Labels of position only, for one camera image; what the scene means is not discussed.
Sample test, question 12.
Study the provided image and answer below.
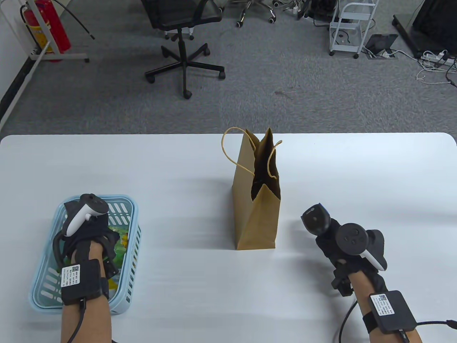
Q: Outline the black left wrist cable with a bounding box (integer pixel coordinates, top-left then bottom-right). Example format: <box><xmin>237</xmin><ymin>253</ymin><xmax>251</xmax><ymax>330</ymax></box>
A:
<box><xmin>66</xmin><ymin>297</ymin><xmax>118</xmax><ymax>343</ymax></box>

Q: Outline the white black left hand controller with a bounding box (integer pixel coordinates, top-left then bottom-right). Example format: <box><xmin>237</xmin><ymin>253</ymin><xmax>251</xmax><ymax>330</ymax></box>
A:
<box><xmin>64</xmin><ymin>194</ymin><xmax>109</xmax><ymax>237</ymax></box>

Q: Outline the white power strip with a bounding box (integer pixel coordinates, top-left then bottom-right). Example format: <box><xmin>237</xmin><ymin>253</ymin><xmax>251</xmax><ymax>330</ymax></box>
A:
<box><xmin>421</xmin><ymin>50</ymin><xmax>457</xmax><ymax>66</ymax></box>

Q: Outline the black floor outlet box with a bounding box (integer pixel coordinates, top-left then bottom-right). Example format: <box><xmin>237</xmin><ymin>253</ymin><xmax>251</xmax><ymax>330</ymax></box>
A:
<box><xmin>364</xmin><ymin>34</ymin><xmax>398</xmax><ymax>59</ymax></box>

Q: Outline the black equipment stand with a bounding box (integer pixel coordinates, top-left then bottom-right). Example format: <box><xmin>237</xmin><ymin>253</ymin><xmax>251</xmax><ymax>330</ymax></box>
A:
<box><xmin>392</xmin><ymin>0</ymin><xmax>457</xmax><ymax>59</ymax></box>

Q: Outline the person's right hand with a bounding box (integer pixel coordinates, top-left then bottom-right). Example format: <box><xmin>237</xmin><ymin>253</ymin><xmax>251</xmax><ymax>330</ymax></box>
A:
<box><xmin>316</xmin><ymin>218</ymin><xmax>388</xmax><ymax>297</ymax></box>

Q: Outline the black wrist sensor box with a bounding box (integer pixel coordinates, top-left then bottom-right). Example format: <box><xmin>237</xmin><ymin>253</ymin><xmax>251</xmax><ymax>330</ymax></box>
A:
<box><xmin>362</xmin><ymin>290</ymin><xmax>418</xmax><ymax>334</ymax></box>
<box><xmin>61</xmin><ymin>259</ymin><xmax>110</xmax><ymax>306</ymax></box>

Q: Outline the black left wrist sensor box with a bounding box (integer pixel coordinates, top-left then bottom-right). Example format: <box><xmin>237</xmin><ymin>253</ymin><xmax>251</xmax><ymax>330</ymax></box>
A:
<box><xmin>61</xmin><ymin>259</ymin><xmax>110</xmax><ymax>306</ymax></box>

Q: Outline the red fire extinguisher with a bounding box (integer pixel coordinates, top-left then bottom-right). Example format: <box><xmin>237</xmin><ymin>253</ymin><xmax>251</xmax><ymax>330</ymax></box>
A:
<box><xmin>20</xmin><ymin>0</ymin><xmax>72</xmax><ymax>63</ymax></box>

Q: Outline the white black hand controller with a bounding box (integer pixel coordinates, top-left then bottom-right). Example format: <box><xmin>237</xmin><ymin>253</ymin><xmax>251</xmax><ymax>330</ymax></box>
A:
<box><xmin>337</xmin><ymin>222</ymin><xmax>388</xmax><ymax>271</ymax></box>
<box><xmin>64</xmin><ymin>194</ymin><xmax>109</xmax><ymax>237</ymax></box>

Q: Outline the white black right hand controller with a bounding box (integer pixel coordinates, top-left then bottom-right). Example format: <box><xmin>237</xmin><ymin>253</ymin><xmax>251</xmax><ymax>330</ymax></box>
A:
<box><xmin>337</xmin><ymin>222</ymin><xmax>388</xmax><ymax>271</ymax></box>

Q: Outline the white metal cart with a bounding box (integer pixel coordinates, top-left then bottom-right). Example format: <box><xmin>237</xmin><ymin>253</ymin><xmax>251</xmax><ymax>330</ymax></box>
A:
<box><xmin>328</xmin><ymin>0</ymin><xmax>380</xmax><ymax>59</ymax></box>

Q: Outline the brown paper bag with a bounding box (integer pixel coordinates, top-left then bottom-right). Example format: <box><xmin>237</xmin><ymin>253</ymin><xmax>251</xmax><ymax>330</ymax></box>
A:
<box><xmin>221</xmin><ymin>127</ymin><xmax>283</xmax><ymax>250</ymax></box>

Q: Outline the black rubber hose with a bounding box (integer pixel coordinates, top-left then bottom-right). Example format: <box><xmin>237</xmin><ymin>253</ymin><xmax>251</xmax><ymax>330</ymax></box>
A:
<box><xmin>54</xmin><ymin>0</ymin><xmax>96</xmax><ymax>40</ymax></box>

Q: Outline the person's left hand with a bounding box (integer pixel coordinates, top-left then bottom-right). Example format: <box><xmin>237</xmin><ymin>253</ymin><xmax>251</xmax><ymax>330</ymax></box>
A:
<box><xmin>54</xmin><ymin>200</ymin><xmax>120</xmax><ymax>274</ymax></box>

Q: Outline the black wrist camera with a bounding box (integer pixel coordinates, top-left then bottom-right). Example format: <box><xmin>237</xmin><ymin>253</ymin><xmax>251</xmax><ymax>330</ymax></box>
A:
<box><xmin>104</xmin><ymin>257</ymin><xmax>120</xmax><ymax>279</ymax></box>
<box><xmin>331</xmin><ymin>263</ymin><xmax>354</xmax><ymax>297</ymax></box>

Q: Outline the black office chair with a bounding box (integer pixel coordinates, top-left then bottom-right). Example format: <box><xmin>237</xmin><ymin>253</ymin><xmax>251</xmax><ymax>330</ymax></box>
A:
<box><xmin>140</xmin><ymin>0</ymin><xmax>226</xmax><ymax>100</ymax></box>

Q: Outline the black right wrist sensor box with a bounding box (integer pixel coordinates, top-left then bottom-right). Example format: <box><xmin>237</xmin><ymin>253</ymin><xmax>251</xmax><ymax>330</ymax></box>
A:
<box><xmin>362</xmin><ymin>290</ymin><xmax>418</xmax><ymax>334</ymax></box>

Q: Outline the light blue plastic basket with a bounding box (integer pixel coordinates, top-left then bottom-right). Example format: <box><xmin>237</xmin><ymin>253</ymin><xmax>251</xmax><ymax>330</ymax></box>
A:
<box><xmin>29</xmin><ymin>194</ymin><xmax>142</xmax><ymax>317</ymax></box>

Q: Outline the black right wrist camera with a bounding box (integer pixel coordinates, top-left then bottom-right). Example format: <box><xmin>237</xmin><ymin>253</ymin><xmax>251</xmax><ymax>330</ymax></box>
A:
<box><xmin>331</xmin><ymin>263</ymin><xmax>354</xmax><ymax>297</ymax></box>

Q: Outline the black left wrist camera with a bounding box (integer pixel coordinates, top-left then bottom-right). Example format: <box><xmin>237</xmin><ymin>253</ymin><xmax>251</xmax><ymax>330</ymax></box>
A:
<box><xmin>104</xmin><ymin>257</ymin><xmax>120</xmax><ymax>279</ymax></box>

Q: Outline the white metal extinguisher stand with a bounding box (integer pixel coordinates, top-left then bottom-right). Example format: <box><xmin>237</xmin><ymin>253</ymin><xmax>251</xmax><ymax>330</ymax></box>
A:
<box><xmin>28</xmin><ymin>0</ymin><xmax>90</xmax><ymax>63</ymax></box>

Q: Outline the pile of black cables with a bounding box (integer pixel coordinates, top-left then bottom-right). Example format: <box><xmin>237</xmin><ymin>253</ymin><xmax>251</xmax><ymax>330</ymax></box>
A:
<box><xmin>273</xmin><ymin>0</ymin><xmax>340</xmax><ymax>28</ymax></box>

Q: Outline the white floor cable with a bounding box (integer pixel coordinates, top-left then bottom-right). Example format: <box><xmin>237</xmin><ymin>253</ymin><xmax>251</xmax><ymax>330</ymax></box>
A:
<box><xmin>416</xmin><ymin>66</ymin><xmax>457</xmax><ymax>86</ymax></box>

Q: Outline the person's left forearm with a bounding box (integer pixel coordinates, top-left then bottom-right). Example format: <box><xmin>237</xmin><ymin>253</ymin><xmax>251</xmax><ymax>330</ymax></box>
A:
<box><xmin>61</xmin><ymin>241</ymin><xmax>113</xmax><ymax>343</ymax></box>

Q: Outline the chrome chair base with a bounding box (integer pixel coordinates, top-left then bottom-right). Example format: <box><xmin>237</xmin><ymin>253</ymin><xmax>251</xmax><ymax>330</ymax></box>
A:
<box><xmin>228</xmin><ymin>0</ymin><xmax>277</xmax><ymax>28</ymax></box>

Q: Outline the black blue barcode scanner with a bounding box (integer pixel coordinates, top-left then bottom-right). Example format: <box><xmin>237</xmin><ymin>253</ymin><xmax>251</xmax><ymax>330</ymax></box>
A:
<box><xmin>301</xmin><ymin>204</ymin><xmax>333</xmax><ymax>236</ymax></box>

